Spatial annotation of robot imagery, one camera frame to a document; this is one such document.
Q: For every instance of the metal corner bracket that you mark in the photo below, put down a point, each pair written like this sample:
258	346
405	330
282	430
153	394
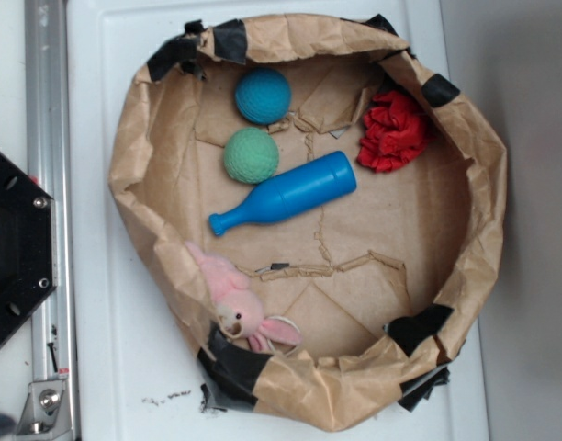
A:
46	414

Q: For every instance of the white tray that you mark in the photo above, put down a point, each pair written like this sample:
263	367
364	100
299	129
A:
137	378

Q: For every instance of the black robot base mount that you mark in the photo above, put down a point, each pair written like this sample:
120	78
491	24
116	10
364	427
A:
26	254

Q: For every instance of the blue foam ball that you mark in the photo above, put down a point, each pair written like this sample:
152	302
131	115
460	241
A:
263	96

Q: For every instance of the pink plush bunny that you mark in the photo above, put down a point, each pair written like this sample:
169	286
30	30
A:
240	311

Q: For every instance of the aluminium frame rail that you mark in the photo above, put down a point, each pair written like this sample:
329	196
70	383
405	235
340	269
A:
53	334

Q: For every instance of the brown paper bin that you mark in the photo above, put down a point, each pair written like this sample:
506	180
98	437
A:
383	284

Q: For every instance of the red crumpled cloth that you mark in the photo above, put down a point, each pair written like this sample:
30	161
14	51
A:
397	130

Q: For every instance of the green foam ball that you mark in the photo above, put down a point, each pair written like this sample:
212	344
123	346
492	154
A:
251	156

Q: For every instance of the blue plastic bottle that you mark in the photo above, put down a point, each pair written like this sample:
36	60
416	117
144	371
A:
291	193

